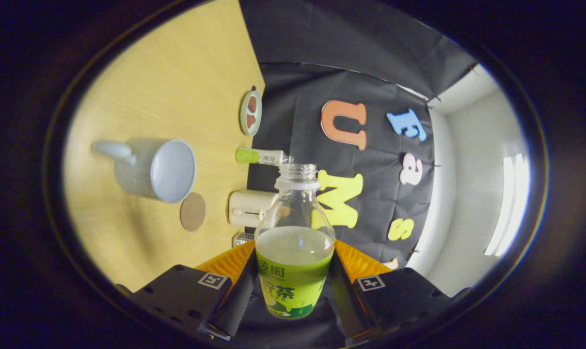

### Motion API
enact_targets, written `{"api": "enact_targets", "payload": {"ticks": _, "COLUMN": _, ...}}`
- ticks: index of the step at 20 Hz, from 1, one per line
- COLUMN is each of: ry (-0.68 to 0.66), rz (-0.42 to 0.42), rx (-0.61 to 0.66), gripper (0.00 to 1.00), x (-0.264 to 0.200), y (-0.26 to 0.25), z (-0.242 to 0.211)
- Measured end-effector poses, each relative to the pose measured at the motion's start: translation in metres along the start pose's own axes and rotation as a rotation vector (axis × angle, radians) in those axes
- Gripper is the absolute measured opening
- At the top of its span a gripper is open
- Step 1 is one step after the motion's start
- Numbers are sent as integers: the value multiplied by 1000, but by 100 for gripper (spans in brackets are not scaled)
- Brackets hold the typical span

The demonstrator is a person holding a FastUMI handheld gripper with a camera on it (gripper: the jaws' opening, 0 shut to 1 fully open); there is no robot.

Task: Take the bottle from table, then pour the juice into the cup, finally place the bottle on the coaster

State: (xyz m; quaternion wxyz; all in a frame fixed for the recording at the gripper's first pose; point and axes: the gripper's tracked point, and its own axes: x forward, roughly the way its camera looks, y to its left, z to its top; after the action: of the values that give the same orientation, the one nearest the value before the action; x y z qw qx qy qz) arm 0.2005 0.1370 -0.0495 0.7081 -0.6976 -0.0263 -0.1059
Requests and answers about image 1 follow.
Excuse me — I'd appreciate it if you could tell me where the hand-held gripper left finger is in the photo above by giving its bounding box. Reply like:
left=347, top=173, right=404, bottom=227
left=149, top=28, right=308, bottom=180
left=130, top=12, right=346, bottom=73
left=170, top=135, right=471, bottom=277
left=116, top=240, right=257, bottom=340

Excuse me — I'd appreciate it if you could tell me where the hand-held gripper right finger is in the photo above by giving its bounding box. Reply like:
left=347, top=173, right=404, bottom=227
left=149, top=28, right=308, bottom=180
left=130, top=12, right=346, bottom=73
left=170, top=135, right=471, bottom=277
left=329, top=240, right=473, bottom=340

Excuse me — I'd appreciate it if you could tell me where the clear bottle of green juice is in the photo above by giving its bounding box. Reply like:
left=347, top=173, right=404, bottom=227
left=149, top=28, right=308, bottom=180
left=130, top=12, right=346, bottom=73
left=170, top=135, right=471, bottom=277
left=254, top=163, right=336, bottom=319

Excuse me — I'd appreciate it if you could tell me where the round brown coaster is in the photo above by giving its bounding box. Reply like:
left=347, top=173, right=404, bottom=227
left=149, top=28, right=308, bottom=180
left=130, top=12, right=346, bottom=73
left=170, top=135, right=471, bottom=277
left=180, top=192, right=207, bottom=232

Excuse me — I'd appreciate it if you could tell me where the white cup with handle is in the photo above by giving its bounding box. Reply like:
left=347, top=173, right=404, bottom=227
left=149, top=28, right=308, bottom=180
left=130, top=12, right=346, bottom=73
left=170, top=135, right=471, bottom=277
left=92, top=138, right=197, bottom=204

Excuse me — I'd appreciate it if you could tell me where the tall white green bottle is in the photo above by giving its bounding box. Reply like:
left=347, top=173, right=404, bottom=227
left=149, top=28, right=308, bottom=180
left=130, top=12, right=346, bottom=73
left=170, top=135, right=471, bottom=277
left=235, top=148, right=293, bottom=166

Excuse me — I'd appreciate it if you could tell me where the cream toaster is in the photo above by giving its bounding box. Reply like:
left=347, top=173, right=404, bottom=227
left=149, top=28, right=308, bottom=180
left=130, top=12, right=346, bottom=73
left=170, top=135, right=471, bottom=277
left=229, top=190, right=279, bottom=227

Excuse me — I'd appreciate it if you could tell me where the wooden table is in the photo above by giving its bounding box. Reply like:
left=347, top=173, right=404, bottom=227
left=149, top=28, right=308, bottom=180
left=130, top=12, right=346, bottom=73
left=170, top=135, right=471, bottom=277
left=63, top=0, right=266, bottom=293

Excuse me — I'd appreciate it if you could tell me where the pale green plate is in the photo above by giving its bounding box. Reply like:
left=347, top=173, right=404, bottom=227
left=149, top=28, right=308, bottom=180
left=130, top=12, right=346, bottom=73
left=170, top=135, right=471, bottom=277
left=239, top=87, right=263, bottom=136

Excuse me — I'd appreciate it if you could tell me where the ceiling light panel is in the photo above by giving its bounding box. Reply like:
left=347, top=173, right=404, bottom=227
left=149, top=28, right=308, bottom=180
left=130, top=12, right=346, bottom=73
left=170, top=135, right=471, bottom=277
left=484, top=153, right=531, bottom=256

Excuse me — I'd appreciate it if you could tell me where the black backdrop cloth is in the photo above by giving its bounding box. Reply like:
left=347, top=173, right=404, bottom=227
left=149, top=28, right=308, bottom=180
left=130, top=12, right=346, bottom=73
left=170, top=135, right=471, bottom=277
left=238, top=0, right=480, bottom=270

